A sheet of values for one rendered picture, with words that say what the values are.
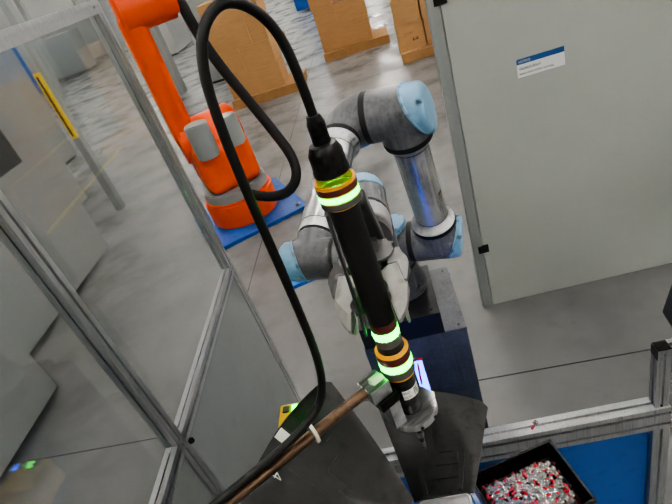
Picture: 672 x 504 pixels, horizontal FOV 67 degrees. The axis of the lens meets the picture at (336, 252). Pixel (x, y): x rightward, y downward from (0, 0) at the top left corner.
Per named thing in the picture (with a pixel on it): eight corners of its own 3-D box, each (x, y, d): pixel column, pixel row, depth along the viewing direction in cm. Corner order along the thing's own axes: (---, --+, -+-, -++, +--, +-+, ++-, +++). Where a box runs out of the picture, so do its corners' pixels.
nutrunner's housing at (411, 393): (415, 439, 69) (306, 126, 45) (397, 423, 72) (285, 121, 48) (436, 421, 70) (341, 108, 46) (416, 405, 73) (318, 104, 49)
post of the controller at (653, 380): (655, 408, 122) (658, 351, 112) (648, 398, 125) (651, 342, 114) (668, 406, 122) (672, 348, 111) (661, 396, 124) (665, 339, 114)
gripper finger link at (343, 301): (364, 361, 58) (374, 307, 66) (350, 324, 55) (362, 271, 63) (339, 362, 60) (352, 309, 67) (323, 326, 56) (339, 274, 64)
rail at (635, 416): (323, 492, 139) (314, 475, 135) (323, 478, 142) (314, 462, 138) (670, 427, 125) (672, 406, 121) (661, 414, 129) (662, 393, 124)
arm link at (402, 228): (379, 250, 155) (368, 213, 148) (422, 246, 150) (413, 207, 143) (371, 275, 146) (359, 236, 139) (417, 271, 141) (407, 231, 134)
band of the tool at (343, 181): (338, 219, 50) (329, 193, 48) (315, 208, 53) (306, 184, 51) (371, 198, 51) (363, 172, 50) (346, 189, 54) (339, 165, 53)
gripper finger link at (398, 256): (421, 284, 60) (398, 249, 67) (418, 274, 59) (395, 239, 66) (384, 299, 59) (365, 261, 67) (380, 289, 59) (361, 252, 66)
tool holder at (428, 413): (400, 453, 65) (381, 404, 60) (367, 422, 70) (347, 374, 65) (449, 409, 68) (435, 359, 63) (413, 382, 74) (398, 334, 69)
